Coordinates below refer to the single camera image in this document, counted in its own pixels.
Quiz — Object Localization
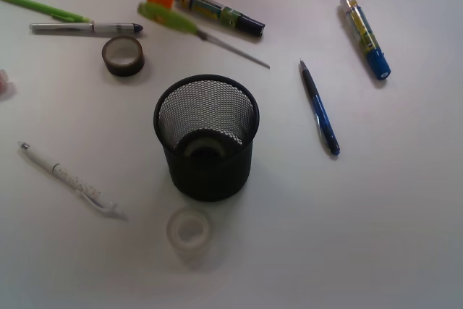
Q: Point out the green handled scissors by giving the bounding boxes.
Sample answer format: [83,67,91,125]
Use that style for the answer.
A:
[137,2,270,69]

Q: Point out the silver grey pen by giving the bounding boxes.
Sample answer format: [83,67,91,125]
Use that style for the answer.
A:
[30,22,143,36]

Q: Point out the green pen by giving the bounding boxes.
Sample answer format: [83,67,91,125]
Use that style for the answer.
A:
[2,0,92,23]

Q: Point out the black mesh pen holder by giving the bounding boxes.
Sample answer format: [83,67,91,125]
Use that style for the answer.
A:
[153,74,260,202]

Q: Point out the tape roll inside holder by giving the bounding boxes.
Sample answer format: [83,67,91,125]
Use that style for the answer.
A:
[175,130,242,160]

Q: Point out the blue black ballpoint pen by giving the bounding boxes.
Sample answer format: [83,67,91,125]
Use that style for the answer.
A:
[300,59,340,156]

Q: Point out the white dotted pen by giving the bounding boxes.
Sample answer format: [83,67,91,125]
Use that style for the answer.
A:
[18,141,127,219]

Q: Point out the black green marker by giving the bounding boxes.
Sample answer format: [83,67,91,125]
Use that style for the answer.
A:
[175,0,266,38]

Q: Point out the dark brown tape roll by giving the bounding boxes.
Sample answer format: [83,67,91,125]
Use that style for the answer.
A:
[101,36,145,77]

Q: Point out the red white small object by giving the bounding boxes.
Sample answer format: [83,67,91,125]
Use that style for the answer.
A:
[0,69,9,96]

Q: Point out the blue yellow marker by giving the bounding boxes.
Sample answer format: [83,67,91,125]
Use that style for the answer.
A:
[340,0,391,80]

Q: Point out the clear tape roll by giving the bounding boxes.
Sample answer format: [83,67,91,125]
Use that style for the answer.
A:
[166,208,214,263]

